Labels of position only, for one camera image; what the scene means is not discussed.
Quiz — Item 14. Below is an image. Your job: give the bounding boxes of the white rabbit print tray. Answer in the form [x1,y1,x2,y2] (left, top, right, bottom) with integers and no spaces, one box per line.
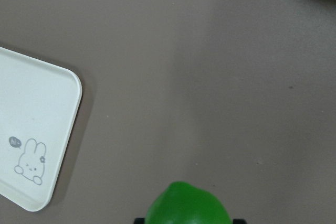
[1,48,82,212]

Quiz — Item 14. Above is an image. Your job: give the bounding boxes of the green lime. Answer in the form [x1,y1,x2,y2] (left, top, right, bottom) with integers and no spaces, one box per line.
[144,182,233,223]

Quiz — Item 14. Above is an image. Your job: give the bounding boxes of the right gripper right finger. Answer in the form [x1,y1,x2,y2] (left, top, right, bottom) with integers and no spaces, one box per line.
[232,218,247,224]

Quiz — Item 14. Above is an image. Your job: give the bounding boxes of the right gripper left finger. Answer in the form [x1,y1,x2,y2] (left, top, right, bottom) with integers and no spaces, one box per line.
[133,218,145,224]

